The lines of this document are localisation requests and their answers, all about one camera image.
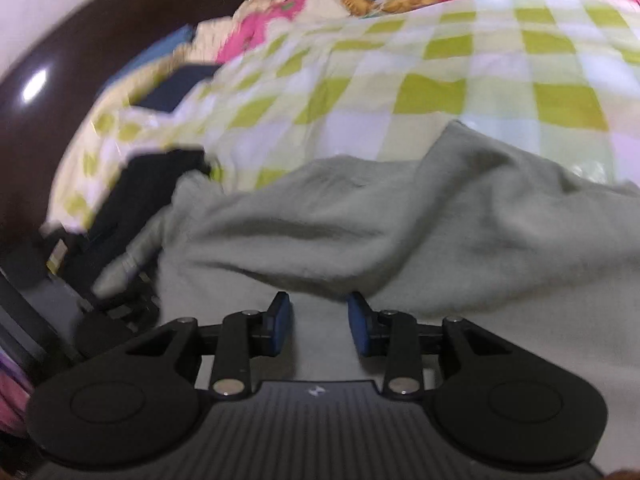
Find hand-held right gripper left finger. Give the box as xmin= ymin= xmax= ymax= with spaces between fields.
xmin=125 ymin=291 xmax=293 ymax=402

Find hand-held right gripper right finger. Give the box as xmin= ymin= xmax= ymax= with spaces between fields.
xmin=347 ymin=291 xmax=507 ymax=402

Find gray pants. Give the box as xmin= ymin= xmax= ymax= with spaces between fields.
xmin=92 ymin=120 xmax=640 ymax=386

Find black folded pants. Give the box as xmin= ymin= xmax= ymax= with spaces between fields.
xmin=89 ymin=145 xmax=212 ymax=283

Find dark wooden headboard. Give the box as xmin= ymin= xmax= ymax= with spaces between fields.
xmin=0 ymin=0 xmax=251 ymax=246

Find green checkered plastic sheet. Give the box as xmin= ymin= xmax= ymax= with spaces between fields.
xmin=42 ymin=0 xmax=640 ymax=236

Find blue pillow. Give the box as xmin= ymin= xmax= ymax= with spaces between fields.
xmin=97 ymin=25 xmax=197 ymax=97

